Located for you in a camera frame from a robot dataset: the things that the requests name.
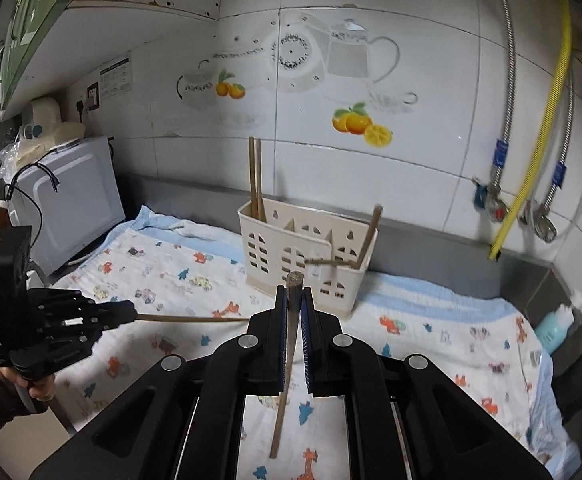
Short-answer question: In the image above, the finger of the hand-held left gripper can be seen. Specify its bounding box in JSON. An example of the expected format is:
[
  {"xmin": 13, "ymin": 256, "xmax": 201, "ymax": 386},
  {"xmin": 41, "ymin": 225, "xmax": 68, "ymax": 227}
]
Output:
[
  {"xmin": 78, "ymin": 316, "xmax": 138, "ymax": 337},
  {"xmin": 78, "ymin": 299, "xmax": 138, "ymax": 318}
]

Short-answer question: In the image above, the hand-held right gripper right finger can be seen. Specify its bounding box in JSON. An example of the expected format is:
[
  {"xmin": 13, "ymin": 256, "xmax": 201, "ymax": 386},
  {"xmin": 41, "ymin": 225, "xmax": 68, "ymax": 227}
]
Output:
[{"xmin": 296, "ymin": 285, "xmax": 554, "ymax": 480}]

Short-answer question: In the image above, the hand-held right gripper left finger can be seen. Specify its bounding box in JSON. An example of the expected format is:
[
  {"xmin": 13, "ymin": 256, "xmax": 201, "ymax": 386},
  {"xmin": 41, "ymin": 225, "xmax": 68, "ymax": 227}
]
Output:
[{"xmin": 28, "ymin": 285, "xmax": 292, "ymax": 480}]

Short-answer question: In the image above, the beige plastic utensil holder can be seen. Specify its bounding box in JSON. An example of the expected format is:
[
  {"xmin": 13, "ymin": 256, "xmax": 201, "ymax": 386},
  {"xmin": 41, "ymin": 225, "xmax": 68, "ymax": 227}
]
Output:
[{"xmin": 237, "ymin": 197, "xmax": 379, "ymax": 318}]

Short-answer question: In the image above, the person's left hand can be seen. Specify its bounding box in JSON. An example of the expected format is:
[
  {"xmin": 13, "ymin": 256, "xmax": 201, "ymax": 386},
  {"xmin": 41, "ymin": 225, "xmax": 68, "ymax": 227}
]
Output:
[{"xmin": 0, "ymin": 365, "xmax": 56, "ymax": 402}]

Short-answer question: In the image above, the printed cartoon blanket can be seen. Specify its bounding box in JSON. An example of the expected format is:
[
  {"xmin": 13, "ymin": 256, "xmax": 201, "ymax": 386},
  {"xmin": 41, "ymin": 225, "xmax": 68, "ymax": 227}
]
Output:
[{"xmin": 46, "ymin": 205, "xmax": 582, "ymax": 480}]

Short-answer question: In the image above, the white microwave oven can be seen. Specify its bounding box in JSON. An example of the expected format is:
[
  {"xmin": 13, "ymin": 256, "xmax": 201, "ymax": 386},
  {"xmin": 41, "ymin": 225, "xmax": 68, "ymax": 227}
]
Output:
[{"xmin": 4, "ymin": 135, "xmax": 127, "ymax": 278}]

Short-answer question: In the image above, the clear plastic bag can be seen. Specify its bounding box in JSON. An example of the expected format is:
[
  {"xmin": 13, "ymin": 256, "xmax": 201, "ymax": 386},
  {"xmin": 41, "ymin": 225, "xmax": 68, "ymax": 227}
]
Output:
[{"xmin": 0, "ymin": 137, "xmax": 37, "ymax": 181}]

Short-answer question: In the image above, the beige kitchen appliance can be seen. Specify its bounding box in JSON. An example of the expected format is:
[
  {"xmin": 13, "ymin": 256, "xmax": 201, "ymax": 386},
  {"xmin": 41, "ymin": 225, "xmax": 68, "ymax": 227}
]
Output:
[{"xmin": 18, "ymin": 96, "xmax": 87, "ymax": 151}]

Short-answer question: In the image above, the teal soap pump bottle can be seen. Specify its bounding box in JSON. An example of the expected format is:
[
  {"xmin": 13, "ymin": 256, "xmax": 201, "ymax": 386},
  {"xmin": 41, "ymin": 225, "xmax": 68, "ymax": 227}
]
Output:
[{"xmin": 535, "ymin": 289, "xmax": 582, "ymax": 356}]

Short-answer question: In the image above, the metal angle valve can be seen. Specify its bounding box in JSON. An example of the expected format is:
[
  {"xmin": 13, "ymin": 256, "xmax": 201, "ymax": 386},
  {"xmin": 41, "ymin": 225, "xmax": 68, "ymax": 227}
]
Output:
[{"xmin": 518, "ymin": 200, "xmax": 558, "ymax": 241}]

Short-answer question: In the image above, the black cable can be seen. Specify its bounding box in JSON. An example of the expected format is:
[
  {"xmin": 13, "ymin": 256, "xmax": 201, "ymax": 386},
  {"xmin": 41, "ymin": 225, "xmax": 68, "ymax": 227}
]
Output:
[{"xmin": 4, "ymin": 161, "xmax": 61, "ymax": 261}]

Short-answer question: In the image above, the black and white wall label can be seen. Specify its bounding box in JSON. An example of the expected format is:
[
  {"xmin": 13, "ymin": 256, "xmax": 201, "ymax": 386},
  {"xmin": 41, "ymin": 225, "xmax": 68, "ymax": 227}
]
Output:
[{"xmin": 98, "ymin": 54, "xmax": 134, "ymax": 101}]

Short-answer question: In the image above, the red-handled water valve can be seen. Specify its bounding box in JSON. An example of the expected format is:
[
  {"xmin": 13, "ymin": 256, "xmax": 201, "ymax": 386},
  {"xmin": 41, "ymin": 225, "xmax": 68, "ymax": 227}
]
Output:
[{"xmin": 473, "ymin": 177, "xmax": 509, "ymax": 223}]

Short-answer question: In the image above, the green wall cabinet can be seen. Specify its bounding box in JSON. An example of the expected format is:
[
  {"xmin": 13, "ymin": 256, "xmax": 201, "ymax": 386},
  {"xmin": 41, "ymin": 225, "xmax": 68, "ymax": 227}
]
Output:
[{"xmin": 0, "ymin": 0, "xmax": 84, "ymax": 138}]

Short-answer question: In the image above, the yellow corrugated gas hose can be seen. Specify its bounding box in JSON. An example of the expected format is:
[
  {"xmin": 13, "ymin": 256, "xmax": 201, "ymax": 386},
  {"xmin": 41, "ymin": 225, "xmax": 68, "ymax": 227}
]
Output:
[{"xmin": 488, "ymin": 0, "xmax": 572, "ymax": 262}]

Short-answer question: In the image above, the short braided metal hose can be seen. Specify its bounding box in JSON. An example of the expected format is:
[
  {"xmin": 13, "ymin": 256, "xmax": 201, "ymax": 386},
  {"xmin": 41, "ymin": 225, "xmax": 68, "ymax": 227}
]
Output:
[{"xmin": 546, "ymin": 60, "xmax": 579, "ymax": 211}]

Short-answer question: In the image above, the long braided metal hose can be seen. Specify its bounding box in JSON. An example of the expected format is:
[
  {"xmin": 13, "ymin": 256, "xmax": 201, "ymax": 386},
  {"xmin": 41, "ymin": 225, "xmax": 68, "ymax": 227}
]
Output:
[{"xmin": 478, "ymin": 0, "xmax": 516, "ymax": 201}]

